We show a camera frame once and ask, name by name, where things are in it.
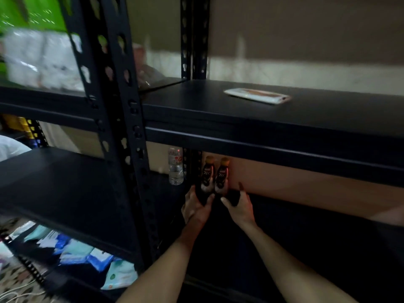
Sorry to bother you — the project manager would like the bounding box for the person's right hand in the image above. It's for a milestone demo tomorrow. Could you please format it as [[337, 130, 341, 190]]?
[[220, 182, 258, 230]]

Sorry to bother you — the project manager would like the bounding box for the person's left hand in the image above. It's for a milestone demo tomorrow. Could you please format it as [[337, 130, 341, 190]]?
[[181, 185, 215, 226]]

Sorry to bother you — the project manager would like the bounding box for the bottle pair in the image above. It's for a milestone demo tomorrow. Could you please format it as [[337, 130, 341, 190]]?
[[200, 157, 217, 194], [215, 158, 232, 194]]

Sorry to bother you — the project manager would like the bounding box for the black metal shelf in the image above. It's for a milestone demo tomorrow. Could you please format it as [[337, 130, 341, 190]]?
[[60, 0, 404, 303], [0, 77, 152, 303]]

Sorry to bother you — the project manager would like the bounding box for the person's left forearm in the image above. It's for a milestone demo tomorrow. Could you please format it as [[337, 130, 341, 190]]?
[[117, 219, 206, 303]]

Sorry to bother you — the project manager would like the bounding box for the person's right forearm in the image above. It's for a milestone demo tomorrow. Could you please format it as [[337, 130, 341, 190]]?
[[240, 221, 342, 303]]

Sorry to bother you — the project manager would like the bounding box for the clear water bottle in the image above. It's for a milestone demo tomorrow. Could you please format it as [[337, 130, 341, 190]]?
[[167, 146, 186, 186]]

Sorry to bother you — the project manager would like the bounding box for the flat white orange packet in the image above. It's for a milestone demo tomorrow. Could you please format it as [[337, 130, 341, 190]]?
[[223, 87, 293, 106]]

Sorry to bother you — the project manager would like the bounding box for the row of wet wipe packs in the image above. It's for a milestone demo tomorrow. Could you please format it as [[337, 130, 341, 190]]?
[[9, 220, 139, 292]]

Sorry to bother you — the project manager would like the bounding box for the stack of white plastic packs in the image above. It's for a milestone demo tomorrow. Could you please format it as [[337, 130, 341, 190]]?
[[0, 27, 87, 93]]

